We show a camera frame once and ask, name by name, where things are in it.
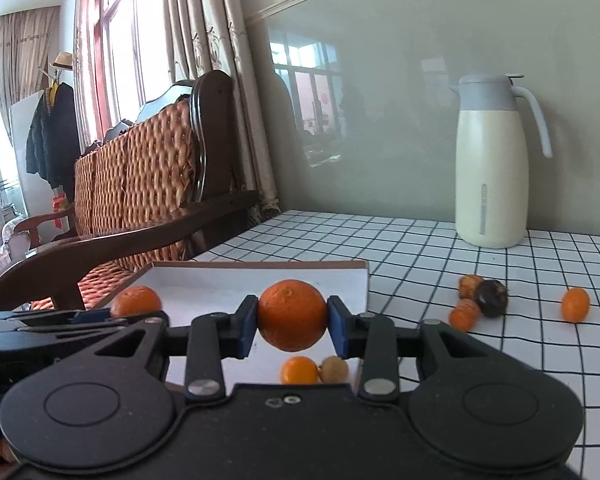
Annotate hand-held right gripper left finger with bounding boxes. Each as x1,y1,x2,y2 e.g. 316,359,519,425
35,296,259,397

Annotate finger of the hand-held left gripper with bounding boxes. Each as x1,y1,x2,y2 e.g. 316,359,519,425
0,309,115,326
0,322,127,342

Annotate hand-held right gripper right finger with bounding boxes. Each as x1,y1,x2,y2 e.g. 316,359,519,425
326,296,531,394

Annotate pale yellow small fruit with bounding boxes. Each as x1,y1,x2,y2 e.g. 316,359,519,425
319,355,350,383

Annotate mandarin orange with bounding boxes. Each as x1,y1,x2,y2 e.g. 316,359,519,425
111,286,163,318
561,287,591,323
257,279,329,352
280,356,321,386

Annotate shallow brown cardboard box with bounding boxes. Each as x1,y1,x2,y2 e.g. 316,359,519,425
82,260,371,386

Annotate small brown orange fruit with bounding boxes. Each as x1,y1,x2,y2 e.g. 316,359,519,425
448,299,482,332
458,275,486,298

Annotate white black checkered tablecloth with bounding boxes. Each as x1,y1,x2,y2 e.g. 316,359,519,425
190,210,600,480

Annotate red hanging item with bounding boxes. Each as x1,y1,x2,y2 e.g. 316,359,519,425
51,191,70,228

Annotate wooden sofa woven orange cushions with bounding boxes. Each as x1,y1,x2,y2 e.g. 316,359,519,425
0,69,261,313

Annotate dark brown round fruit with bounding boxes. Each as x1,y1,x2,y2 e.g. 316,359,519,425
475,280,509,318

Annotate white tall panel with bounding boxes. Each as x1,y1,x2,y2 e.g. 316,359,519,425
9,89,48,218

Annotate black hanging jackets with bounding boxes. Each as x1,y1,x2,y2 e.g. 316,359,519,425
25,80,81,191

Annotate cream thermos jug grey lid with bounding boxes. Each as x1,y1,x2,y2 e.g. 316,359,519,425
447,73,554,250

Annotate red framed window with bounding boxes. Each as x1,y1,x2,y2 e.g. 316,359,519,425
80,0,171,141

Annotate beige embroidered curtain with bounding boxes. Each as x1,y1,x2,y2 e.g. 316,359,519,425
162,0,281,213

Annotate beige plain curtain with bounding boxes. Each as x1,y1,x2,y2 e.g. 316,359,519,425
0,7,61,103

